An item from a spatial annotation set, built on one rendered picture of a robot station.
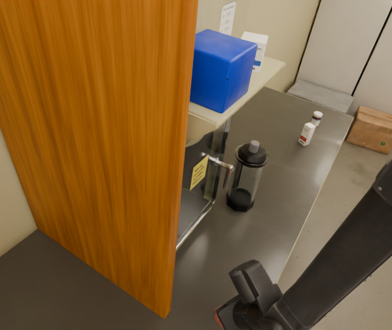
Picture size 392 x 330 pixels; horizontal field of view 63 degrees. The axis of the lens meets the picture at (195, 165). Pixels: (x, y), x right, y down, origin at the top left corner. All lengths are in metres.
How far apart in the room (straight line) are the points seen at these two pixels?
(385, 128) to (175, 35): 3.19
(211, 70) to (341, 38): 3.18
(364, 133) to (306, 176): 2.18
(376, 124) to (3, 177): 3.13
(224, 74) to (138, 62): 0.13
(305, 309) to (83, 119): 0.45
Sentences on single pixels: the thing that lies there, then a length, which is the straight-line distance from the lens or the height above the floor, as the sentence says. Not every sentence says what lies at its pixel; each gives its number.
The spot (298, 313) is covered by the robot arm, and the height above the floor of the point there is 1.34.
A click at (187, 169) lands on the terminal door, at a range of 0.74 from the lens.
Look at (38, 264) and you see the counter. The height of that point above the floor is 0.94.
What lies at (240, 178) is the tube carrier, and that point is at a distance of 1.04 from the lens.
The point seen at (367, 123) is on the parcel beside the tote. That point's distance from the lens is 3.47.
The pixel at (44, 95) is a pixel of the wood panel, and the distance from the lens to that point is 0.64.
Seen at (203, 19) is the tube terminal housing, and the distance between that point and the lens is 0.61.
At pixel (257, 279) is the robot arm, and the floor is 1.27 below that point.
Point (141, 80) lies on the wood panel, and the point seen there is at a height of 1.58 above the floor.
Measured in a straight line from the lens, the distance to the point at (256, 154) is 1.01.
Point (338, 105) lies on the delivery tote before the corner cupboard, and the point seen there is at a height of 0.32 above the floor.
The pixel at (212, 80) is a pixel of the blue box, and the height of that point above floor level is 1.56.
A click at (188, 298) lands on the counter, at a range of 0.94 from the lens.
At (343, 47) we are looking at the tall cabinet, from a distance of 3.66.
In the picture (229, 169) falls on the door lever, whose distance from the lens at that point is 0.89.
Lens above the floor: 1.78
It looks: 41 degrees down
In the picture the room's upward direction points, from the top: 7 degrees clockwise
